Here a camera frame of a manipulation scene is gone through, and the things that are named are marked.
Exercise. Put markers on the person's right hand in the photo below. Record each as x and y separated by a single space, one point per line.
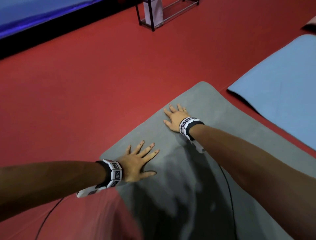
176 120

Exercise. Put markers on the person's left forearm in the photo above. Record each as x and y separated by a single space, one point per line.
49 183

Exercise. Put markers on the black metal mat rack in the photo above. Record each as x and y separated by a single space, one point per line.
151 14

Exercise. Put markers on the peach yoga mat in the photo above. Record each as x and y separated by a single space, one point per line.
311 23

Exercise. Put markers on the lilac yoga mat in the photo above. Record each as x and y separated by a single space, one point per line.
156 12

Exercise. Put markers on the light blue yoga mat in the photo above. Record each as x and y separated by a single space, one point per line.
284 86

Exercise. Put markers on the person's left hand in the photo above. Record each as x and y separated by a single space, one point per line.
133 168

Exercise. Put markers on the green yoga mat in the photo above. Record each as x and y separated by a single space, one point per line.
222 123

